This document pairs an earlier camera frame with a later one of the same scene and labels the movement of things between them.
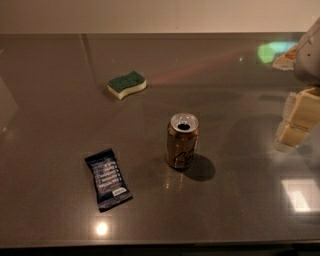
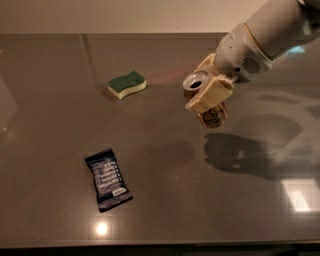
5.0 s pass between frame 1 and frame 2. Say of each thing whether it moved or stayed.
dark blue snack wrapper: stayed
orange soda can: moved
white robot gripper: moved
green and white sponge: stayed
